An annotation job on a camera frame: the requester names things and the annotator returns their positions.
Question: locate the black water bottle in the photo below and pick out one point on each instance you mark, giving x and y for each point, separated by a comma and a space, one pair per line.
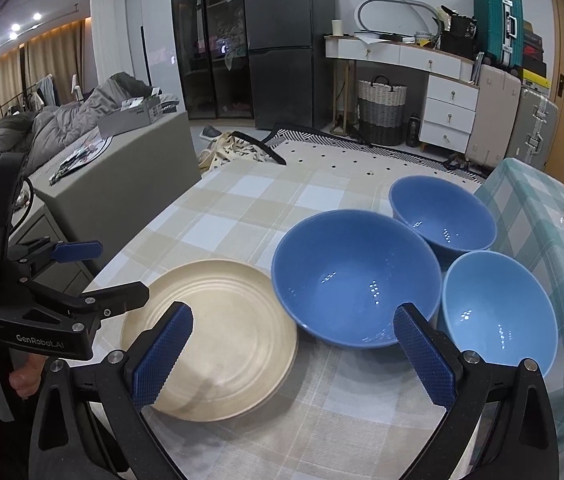
413, 132

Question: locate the dark grey fridge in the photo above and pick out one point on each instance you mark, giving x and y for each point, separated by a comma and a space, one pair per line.
287, 35

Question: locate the white curtain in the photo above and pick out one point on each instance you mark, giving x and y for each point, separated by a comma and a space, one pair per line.
116, 20

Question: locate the ceiling spot lights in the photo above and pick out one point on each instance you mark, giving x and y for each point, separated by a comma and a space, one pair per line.
13, 27

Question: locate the dark glass cabinet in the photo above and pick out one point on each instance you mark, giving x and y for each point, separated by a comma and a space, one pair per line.
211, 35

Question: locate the teal checked tablecloth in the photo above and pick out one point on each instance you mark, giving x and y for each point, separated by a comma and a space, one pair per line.
537, 260

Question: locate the yellow box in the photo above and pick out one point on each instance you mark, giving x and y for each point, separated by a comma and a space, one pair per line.
536, 79

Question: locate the person's left hand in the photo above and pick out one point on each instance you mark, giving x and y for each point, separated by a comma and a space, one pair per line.
29, 377

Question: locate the oval mirror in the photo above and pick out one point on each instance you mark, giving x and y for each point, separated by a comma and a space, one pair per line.
364, 10

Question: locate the large blue bowl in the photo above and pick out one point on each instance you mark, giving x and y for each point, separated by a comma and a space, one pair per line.
352, 280

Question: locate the white dressing desk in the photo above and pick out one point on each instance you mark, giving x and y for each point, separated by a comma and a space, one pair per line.
449, 105

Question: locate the patterned tote bag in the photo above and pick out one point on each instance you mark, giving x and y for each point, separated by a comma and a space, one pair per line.
232, 152

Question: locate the light blue bowl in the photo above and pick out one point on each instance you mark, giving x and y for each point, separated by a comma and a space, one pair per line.
497, 305

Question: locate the grey shoe box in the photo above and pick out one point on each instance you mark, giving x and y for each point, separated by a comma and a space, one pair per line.
131, 117

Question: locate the white candle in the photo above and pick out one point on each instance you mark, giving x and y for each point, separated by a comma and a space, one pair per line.
337, 27

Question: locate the black bag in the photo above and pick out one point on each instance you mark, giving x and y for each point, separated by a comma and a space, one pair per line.
457, 40

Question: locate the clothes rack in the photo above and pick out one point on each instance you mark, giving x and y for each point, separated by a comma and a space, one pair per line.
44, 92

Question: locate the grey duvet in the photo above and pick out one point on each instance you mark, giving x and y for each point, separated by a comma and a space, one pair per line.
61, 125

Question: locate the printed magazine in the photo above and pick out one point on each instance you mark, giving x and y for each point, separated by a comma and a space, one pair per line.
79, 157

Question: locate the black and white rug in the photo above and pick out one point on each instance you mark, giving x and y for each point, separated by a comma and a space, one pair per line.
362, 152

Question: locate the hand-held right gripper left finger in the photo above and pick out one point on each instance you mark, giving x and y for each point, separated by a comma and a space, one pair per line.
161, 355

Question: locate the beige curtain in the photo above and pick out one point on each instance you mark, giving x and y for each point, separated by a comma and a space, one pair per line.
56, 55

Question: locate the woven laundry basket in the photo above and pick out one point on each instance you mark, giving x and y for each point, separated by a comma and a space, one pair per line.
382, 115

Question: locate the stack of dark boxes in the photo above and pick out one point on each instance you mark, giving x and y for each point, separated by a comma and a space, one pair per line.
533, 50

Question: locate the green suitcase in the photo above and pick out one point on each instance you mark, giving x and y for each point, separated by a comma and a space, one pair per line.
494, 25

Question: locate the small dark blue bowl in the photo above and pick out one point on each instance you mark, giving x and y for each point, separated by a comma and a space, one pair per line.
442, 220

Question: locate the silver suitcase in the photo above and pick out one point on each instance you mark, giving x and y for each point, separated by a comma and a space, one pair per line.
532, 130

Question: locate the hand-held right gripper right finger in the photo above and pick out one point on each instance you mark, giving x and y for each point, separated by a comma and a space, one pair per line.
424, 355

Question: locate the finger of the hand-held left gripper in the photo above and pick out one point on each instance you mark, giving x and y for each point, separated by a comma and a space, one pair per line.
79, 251
116, 297

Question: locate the beige suitcase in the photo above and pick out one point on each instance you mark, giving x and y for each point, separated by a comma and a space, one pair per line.
492, 120

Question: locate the grey nightstand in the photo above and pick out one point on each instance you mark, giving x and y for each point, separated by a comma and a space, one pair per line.
56, 250

